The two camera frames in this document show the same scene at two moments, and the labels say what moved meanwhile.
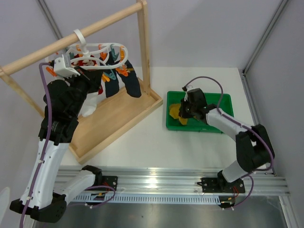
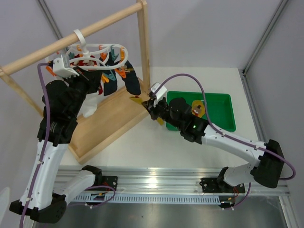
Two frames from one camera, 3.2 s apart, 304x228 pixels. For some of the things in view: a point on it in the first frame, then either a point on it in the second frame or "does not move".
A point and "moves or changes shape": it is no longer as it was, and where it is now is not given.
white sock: (90, 105) does not move
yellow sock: (174, 110) moves or changes shape
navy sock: (130, 81) does not move
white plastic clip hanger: (92, 56) does not move
